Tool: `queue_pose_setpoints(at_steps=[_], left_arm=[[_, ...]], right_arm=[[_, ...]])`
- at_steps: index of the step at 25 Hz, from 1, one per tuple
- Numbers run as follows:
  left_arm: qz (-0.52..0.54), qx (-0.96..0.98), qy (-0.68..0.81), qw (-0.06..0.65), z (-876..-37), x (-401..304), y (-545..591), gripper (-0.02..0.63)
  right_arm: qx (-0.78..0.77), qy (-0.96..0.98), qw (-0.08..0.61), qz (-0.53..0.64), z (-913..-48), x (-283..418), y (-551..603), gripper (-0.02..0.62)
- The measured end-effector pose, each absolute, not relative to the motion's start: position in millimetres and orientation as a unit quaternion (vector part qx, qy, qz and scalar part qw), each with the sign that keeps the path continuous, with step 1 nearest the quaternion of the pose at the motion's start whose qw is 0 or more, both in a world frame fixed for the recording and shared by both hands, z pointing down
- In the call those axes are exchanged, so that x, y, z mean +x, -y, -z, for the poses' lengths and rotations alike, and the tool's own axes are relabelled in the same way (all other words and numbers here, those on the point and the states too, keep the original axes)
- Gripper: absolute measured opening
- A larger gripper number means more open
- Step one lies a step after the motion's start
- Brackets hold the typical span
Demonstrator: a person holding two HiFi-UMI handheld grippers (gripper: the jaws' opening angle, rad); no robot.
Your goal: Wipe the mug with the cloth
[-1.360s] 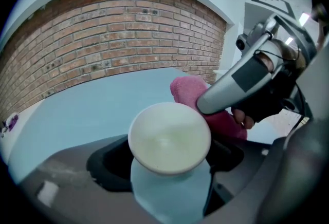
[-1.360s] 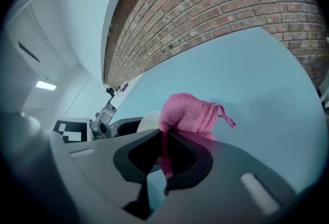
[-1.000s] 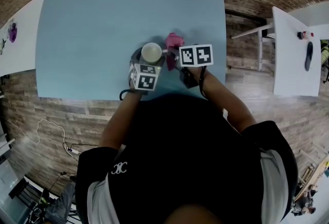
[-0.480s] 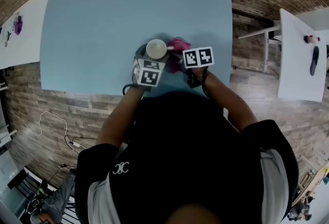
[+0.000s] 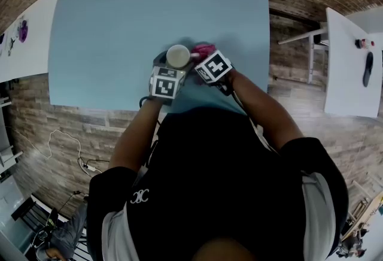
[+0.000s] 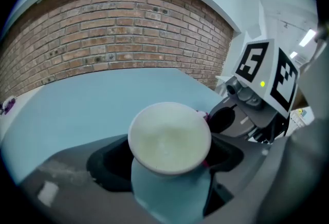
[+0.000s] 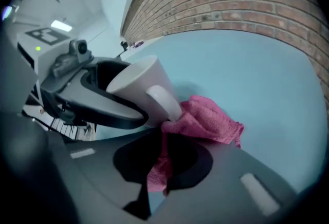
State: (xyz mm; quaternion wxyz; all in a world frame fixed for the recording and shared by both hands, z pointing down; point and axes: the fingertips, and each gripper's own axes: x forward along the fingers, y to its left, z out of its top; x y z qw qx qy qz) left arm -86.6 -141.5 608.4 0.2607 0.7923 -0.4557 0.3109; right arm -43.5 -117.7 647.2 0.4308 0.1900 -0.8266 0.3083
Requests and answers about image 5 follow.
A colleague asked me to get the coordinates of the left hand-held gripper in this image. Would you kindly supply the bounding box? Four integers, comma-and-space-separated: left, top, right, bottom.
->
147, 50, 190, 107

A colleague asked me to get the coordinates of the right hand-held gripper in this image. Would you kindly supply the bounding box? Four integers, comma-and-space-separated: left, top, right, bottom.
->
193, 50, 237, 96

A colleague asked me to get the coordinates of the white ceramic mug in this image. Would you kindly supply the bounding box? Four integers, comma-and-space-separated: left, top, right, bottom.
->
166, 44, 200, 71

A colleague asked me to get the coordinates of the pink cloth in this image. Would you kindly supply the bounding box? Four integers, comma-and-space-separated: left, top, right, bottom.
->
191, 42, 217, 63

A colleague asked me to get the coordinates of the person's right forearm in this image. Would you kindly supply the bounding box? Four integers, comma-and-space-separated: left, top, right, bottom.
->
230, 69, 305, 153

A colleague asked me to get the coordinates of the person's left forearm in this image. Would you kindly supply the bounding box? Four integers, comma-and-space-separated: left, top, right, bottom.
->
108, 99, 164, 171

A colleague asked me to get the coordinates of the black wristband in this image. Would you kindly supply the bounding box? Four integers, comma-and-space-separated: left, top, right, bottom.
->
139, 96, 156, 108

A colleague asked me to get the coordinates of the light blue table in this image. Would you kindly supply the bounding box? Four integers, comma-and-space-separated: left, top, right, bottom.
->
47, 0, 270, 117

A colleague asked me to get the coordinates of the long white table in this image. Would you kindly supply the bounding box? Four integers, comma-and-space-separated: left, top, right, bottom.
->
0, 0, 63, 83

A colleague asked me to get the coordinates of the person's torso in black shirt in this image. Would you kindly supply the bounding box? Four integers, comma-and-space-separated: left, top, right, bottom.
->
86, 107, 349, 261

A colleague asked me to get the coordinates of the white table with slanted legs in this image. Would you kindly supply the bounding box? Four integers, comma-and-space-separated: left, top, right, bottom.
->
277, 7, 383, 119

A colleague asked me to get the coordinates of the purple object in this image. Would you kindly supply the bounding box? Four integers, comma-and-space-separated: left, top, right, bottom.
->
18, 19, 30, 44

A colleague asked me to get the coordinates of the small black white gadget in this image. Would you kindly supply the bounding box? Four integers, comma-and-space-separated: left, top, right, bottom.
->
0, 32, 17, 57

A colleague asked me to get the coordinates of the red-capped soda bottle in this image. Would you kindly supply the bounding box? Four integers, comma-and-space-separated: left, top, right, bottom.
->
355, 39, 376, 50

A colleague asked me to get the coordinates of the black metal rack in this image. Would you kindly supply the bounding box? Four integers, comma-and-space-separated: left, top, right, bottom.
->
11, 196, 57, 236

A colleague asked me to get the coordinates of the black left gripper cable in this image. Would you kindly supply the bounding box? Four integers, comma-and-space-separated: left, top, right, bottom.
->
143, 133, 159, 171

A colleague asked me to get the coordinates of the black floor cable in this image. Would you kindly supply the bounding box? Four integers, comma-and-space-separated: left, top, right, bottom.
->
56, 157, 111, 216

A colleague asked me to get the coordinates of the white floor cable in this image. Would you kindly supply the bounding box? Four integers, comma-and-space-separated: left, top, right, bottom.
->
8, 129, 101, 174

